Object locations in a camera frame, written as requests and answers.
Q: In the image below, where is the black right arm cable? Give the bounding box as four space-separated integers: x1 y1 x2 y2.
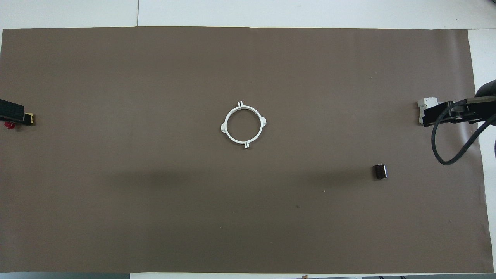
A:
431 97 496 166

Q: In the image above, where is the white half pipe clamp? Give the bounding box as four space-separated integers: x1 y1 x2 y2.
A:
220 101 247 149
240 102 268 150

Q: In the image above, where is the grey circuit breaker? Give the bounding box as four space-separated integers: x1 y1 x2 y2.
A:
417 97 440 124

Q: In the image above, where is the brass valve red handle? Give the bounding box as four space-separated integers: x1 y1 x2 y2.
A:
3 112 36 130

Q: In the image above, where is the brown table mat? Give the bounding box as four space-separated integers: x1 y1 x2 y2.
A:
0 26 493 274

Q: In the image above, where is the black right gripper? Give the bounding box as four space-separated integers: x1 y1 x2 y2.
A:
423 79 496 127

